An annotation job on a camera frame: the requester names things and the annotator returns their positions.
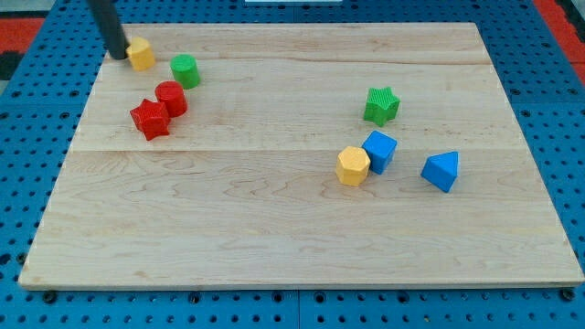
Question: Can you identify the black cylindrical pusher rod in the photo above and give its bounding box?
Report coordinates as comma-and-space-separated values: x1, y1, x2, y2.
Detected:
87, 0, 129, 60

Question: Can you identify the red cylinder block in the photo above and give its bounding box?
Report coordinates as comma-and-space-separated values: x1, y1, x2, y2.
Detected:
154, 80, 188, 118

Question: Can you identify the green star block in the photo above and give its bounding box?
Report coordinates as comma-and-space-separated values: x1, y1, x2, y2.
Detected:
363, 87, 400, 127

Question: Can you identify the red star block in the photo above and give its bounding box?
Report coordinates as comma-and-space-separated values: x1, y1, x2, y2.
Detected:
130, 99, 171, 141

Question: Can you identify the green cylinder block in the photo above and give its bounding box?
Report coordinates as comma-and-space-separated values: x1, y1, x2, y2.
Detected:
170, 54, 200, 90

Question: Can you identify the yellow hexagon block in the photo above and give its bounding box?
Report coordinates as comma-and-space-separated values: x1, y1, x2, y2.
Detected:
335, 146, 371, 186

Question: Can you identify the light wooden board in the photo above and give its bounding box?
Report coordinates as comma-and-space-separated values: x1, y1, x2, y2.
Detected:
19, 23, 584, 291

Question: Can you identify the blue cube block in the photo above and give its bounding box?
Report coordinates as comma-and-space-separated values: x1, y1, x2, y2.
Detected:
361, 131, 398, 175

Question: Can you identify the blue triangle block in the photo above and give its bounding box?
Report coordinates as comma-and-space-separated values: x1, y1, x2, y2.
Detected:
420, 151, 459, 193

